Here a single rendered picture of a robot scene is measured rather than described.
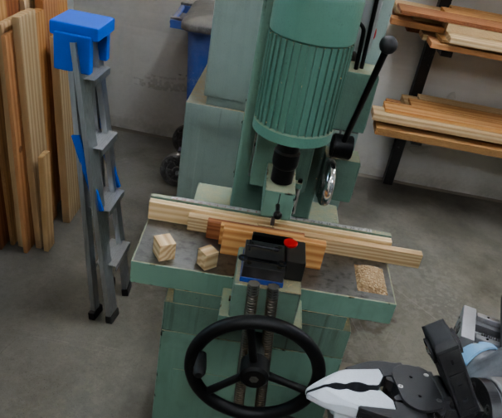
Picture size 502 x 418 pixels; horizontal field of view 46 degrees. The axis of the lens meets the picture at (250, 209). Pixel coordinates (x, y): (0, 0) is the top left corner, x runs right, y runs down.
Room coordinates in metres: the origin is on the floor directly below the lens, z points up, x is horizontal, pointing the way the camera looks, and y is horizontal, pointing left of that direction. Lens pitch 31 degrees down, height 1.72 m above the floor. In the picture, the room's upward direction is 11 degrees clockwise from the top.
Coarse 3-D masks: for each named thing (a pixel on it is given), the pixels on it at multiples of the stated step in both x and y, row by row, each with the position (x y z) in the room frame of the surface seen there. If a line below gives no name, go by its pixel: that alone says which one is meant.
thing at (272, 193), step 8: (264, 184) 1.25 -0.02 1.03; (272, 184) 1.19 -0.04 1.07; (264, 192) 1.18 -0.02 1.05; (272, 192) 1.16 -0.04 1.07; (280, 192) 1.17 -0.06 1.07; (288, 192) 1.17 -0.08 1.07; (264, 200) 1.16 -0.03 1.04; (272, 200) 1.16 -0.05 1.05; (280, 200) 1.17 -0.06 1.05; (288, 200) 1.17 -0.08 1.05; (264, 208) 1.16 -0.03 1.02; (272, 208) 1.16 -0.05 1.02; (280, 208) 1.17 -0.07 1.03; (288, 208) 1.17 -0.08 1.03; (272, 216) 1.17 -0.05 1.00; (288, 216) 1.17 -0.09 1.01
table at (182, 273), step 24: (144, 240) 1.13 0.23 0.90; (192, 240) 1.16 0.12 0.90; (216, 240) 1.18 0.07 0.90; (144, 264) 1.04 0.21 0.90; (168, 264) 1.05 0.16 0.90; (192, 264) 1.07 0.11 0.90; (336, 264) 1.17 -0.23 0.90; (360, 264) 1.19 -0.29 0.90; (384, 264) 1.21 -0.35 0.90; (192, 288) 1.04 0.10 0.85; (216, 288) 1.05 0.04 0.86; (312, 288) 1.06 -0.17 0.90; (336, 288) 1.08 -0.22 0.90; (336, 312) 1.06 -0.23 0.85; (360, 312) 1.06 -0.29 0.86; (384, 312) 1.06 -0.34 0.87
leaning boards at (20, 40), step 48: (0, 0) 2.27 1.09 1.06; (48, 0) 2.58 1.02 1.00; (0, 48) 2.13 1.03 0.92; (48, 48) 2.55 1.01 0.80; (0, 96) 2.18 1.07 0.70; (48, 96) 2.41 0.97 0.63; (0, 144) 2.13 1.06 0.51; (48, 144) 2.38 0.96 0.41; (0, 192) 2.14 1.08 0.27; (48, 192) 2.17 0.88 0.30; (0, 240) 2.09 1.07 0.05; (48, 240) 2.14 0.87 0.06
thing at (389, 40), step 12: (384, 36) 1.15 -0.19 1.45; (384, 48) 1.13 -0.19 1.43; (396, 48) 1.14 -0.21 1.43; (384, 60) 1.16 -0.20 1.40; (372, 72) 1.20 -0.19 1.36; (372, 84) 1.21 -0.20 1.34; (360, 108) 1.25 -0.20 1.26; (348, 132) 1.31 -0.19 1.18; (336, 144) 1.33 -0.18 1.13; (348, 144) 1.34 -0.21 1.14; (336, 156) 1.33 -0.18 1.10; (348, 156) 1.33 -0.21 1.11
